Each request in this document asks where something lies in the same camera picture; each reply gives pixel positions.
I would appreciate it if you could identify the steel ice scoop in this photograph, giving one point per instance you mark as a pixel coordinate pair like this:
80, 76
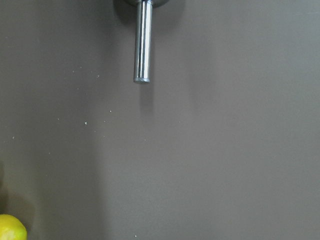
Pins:
143, 36

